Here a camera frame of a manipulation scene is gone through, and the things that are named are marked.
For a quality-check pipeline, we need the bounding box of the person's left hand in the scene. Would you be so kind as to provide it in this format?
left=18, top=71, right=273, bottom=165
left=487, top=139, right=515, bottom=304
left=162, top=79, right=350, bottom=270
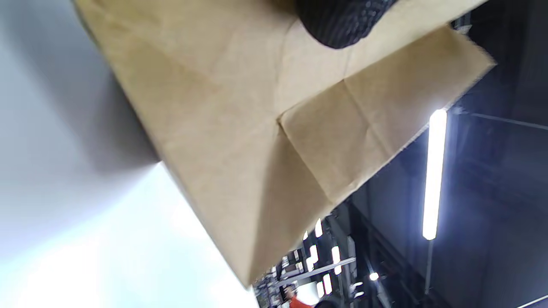
left=295, top=0, right=399, bottom=50

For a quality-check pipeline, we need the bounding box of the brown paper bag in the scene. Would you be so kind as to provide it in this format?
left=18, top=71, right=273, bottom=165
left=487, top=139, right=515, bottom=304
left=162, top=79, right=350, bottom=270
left=73, top=0, right=497, bottom=288

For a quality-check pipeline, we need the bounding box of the long ceiling light tube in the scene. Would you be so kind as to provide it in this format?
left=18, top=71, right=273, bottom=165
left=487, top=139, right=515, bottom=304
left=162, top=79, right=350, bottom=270
left=422, top=109, right=448, bottom=241

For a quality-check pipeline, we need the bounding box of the row of ceiling lights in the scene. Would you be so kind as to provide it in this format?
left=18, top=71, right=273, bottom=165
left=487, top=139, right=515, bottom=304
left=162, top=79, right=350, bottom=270
left=302, top=218, right=380, bottom=300

